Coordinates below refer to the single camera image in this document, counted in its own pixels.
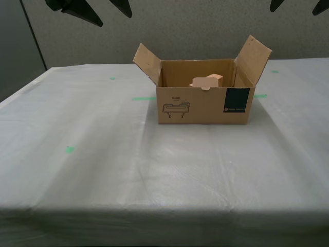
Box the light wooden block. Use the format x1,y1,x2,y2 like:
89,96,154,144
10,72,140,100
189,74,224,87

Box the translucent plastic table cover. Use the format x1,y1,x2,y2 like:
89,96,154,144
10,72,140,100
0,58,329,247

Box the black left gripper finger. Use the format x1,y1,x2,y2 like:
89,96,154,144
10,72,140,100
45,0,103,28
109,0,133,19

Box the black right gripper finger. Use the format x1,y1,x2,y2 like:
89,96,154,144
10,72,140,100
312,0,329,16
269,0,286,13

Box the brown cardboard box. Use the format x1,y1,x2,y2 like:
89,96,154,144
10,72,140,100
132,34,273,125

